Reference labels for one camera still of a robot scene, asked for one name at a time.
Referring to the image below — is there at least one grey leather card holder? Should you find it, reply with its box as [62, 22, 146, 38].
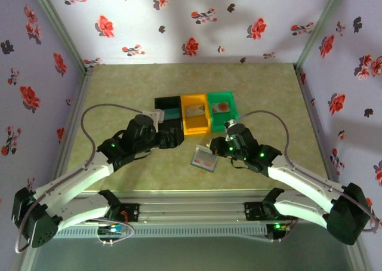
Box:
[190, 144, 218, 173]

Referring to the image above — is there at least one white VIP card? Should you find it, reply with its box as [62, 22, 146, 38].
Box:
[185, 103, 207, 116]

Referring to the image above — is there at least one teal card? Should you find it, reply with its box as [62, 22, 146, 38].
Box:
[162, 108, 183, 120]

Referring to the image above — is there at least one yellow plastic bin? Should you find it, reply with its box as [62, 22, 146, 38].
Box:
[180, 93, 211, 136]

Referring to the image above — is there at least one green plastic bin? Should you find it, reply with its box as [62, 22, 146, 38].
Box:
[207, 91, 240, 133]

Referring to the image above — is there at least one black plastic bin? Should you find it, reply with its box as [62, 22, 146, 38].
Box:
[154, 95, 184, 134]

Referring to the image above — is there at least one control circuit board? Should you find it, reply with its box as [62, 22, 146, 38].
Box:
[97, 222, 128, 235]
[266, 221, 292, 233]

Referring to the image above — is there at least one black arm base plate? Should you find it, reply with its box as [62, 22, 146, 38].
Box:
[85, 203, 141, 223]
[244, 201, 299, 223]

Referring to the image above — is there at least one aluminium table side rail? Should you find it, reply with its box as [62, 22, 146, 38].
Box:
[55, 67, 95, 179]
[294, 66, 337, 179]

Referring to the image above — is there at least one grey slotted cable duct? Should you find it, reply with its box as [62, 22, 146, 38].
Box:
[56, 224, 268, 239]

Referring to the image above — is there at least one aluminium frame post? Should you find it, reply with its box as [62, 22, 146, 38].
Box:
[28, 0, 90, 73]
[294, 0, 349, 72]

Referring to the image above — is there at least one aluminium lower frame rail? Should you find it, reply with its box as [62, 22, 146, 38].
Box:
[13, 247, 41, 271]
[353, 242, 374, 271]

